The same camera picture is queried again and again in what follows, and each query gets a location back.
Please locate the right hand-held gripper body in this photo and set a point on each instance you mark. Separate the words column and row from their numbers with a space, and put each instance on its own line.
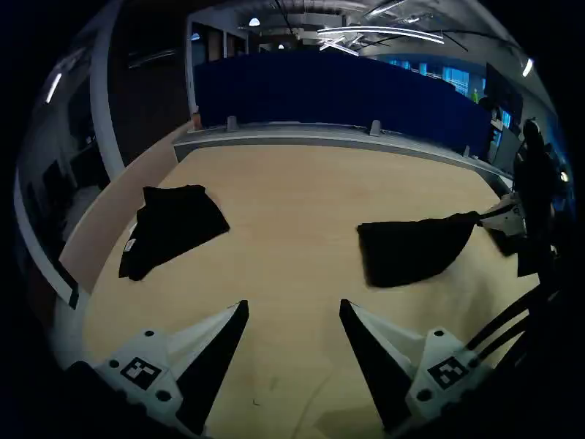
column 539, row 183

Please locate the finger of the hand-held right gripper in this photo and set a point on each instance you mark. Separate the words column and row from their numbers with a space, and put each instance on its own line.
column 509, row 226
column 507, row 211

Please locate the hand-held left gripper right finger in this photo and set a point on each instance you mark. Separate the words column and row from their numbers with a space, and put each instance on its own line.
column 434, row 354

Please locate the stack of black towels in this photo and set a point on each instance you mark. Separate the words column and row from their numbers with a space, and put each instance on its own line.
column 171, row 226

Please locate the black monitor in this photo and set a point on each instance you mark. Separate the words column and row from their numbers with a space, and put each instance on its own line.
column 505, row 148

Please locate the blue desk screen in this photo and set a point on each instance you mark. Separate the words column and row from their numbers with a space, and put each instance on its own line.
column 338, row 93

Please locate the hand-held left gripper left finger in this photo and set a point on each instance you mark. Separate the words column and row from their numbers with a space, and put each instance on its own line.
column 151, row 354

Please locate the black towel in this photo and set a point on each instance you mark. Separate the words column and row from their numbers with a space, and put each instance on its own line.
column 411, row 249

